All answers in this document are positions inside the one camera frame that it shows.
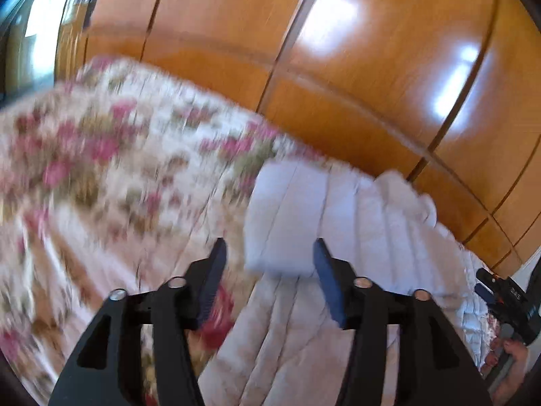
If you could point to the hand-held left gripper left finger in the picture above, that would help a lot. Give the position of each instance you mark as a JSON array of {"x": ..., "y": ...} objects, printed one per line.
[{"x": 213, "y": 277}]

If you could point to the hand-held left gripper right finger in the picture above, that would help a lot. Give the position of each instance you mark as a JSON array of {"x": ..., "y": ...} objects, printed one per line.
[{"x": 329, "y": 277}]

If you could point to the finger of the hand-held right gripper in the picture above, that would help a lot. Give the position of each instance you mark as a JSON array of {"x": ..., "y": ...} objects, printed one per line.
[
  {"x": 482, "y": 292},
  {"x": 486, "y": 275}
]

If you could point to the white cloth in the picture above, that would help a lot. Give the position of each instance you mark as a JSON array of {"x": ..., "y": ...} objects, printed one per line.
[{"x": 285, "y": 220}]

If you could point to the pale ribbed garment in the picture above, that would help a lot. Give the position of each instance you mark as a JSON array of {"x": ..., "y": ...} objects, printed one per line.
[{"x": 291, "y": 346}]

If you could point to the person's right hand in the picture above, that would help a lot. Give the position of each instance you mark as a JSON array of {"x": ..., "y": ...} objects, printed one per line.
[{"x": 513, "y": 372}]

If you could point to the floral bedspread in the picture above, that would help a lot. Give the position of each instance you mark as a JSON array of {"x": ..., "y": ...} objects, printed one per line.
[{"x": 105, "y": 169}]

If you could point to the wooden wardrobe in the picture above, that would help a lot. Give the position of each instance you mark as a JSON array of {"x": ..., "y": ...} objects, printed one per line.
[{"x": 338, "y": 72}]

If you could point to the dark framed window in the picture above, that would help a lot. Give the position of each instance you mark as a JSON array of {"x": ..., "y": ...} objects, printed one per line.
[{"x": 25, "y": 29}]

